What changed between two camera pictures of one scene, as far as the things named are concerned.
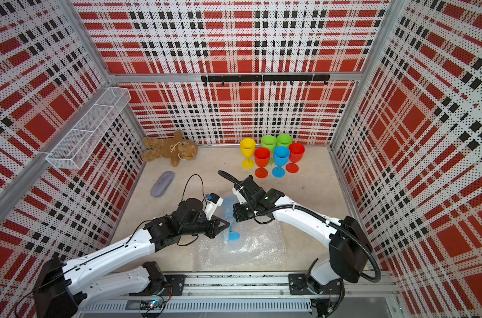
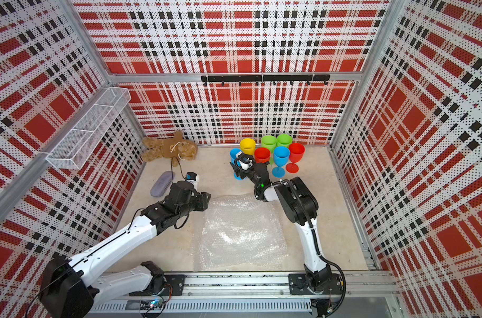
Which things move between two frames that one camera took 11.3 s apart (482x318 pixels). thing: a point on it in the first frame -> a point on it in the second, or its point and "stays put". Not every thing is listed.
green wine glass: [283, 140] stays put
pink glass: [261, 157] stays put
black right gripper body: [245, 211] -> [250, 173]
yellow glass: [247, 148] stays put
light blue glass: [281, 157] stays put
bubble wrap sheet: [259, 247] stays put
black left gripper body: [208, 227] -> [198, 203]
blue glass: [230, 234] -> [233, 153]
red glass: [296, 152] stays put
